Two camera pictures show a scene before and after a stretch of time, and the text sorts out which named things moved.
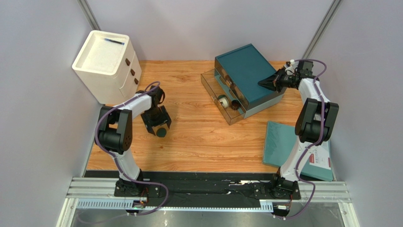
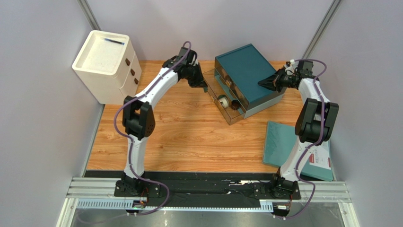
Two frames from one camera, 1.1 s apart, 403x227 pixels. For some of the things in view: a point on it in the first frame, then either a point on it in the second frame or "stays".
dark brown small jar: (235, 104) stays
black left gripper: (164, 118) -> (199, 82)
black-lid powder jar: (224, 101) stays
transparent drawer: (225, 104) stays
